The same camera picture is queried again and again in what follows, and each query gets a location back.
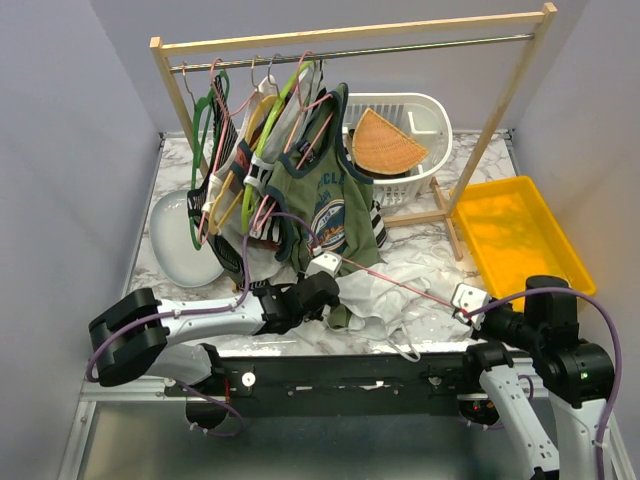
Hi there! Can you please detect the pink wire hanger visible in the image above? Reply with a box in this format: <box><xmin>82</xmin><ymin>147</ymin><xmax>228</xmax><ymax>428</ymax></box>
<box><xmin>341</xmin><ymin>257</ymin><xmax>453</xmax><ymax>308</ymax></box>

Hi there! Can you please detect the white tank top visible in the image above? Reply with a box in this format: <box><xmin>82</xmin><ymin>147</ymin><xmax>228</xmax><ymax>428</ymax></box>
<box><xmin>294</xmin><ymin>244</ymin><xmax>466</xmax><ymax>364</ymax></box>

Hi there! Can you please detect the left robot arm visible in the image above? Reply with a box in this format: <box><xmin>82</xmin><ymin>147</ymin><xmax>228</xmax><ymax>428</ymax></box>
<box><xmin>86</xmin><ymin>272</ymin><xmax>340</xmax><ymax>395</ymax></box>

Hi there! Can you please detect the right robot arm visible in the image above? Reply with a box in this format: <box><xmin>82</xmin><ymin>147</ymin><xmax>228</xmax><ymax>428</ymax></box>
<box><xmin>451</xmin><ymin>275</ymin><xmax>621</xmax><ymax>479</ymax></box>

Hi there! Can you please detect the white cloth under green top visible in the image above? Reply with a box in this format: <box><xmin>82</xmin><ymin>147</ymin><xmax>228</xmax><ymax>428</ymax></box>
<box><xmin>246</xmin><ymin>239</ymin><xmax>302</xmax><ymax>290</ymax></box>

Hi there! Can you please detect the black white striped top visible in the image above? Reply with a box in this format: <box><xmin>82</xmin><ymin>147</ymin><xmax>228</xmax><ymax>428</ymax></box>
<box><xmin>187</xmin><ymin>71</ymin><xmax>279</xmax><ymax>285</ymax></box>

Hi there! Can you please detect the striped cloth right of top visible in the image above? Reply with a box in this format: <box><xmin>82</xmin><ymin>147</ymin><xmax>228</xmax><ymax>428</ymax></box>
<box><xmin>370</xmin><ymin>199</ymin><xmax>387</xmax><ymax>247</ymax></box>

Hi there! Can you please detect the green graphic tank top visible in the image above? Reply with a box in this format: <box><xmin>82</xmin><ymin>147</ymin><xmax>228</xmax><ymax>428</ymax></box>
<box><xmin>263</xmin><ymin>82</ymin><xmax>386</xmax><ymax>331</ymax></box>

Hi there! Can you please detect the lime green plastic hanger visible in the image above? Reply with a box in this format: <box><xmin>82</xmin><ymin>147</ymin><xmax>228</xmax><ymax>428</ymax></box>
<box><xmin>241</xmin><ymin>61</ymin><xmax>323</xmax><ymax>234</ymax></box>

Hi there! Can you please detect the yellow plastic hanger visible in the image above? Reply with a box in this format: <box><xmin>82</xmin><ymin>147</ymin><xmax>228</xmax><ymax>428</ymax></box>
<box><xmin>203</xmin><ymin>93</ymin><xmax>278</xmax><ymax>235</ymax></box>

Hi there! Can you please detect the pink hanger at left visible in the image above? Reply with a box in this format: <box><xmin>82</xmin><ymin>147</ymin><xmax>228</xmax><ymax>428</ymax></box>
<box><xmin>198</xmin><ymin>57</ymin><xmax>260</xmax><ymax>246</ymax></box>

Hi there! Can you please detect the pink hanger under green top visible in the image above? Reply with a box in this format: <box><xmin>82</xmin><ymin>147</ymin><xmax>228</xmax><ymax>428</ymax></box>
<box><xmin>249</xmin><ymin>49</ymin><xmax>338</xmax><ymax>239</ymax></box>

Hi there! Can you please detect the yellow plastic tray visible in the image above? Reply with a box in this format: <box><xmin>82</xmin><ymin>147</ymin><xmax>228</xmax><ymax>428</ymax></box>
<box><xmin>454</xmin><ymin>176</ymin><xmax>597</xmax><ymax>298</ymax></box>

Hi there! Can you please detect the orange woven fan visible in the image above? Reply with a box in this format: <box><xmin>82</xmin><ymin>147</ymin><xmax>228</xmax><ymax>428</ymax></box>
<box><xmin>352</xmin><ymin>108</ymin><xmax>429</xmax><ymax>176</ymax></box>

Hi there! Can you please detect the white oval plate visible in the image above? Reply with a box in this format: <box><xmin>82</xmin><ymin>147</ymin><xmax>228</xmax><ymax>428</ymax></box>
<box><xmin>149</xmin><ymin>190</ymin><xmax>223</xmax><ymax>288</ymax></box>

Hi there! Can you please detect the white plastic laundry basket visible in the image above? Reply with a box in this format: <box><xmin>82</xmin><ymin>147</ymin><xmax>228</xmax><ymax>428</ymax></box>
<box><xmin>342</xmin><ymin>93</ymin><xmax>453</xmax><ymax>208</ymax></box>

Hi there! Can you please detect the metal hanging rod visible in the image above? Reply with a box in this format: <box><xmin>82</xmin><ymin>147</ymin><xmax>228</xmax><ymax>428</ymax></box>
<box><xmin>169</xmin><ymin>32</ymin><xmax>535</xmax><ymax>75</ymax></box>

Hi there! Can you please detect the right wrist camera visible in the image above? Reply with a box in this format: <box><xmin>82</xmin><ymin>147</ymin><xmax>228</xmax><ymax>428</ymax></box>
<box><xmin>451</xmin><ymin>283</ymin><xmax>492</xmax><ymax>324</ymax></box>

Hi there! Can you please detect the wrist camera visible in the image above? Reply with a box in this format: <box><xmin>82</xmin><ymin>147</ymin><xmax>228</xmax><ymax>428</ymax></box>
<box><xmin>305</xmin><ymin>251</ymin><xmax>342</xmax><ymax>278</ymax></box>
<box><xmin>451</xmin><ymin>283</ymin><xmax>492</xmax><ymax>324</ymax></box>

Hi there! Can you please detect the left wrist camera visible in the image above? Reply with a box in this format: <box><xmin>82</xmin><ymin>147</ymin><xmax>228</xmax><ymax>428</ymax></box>
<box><xmin>305</xmin><ymin>251</ymin><xmax>342</xmax><ymax>278</ymax></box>

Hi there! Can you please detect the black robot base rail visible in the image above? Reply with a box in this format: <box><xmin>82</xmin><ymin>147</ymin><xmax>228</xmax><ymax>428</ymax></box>
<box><xmin>193</xmin><ymin>351</ymin><xmax>486</xmax><ymax>418</ymax></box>

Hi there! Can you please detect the wooden clothes rack frame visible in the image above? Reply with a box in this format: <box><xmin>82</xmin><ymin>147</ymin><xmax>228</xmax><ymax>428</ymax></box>
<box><xmin>149</xmin><ymin>2</ymin><xmax>557</xmax><ymax>260</ymax></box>

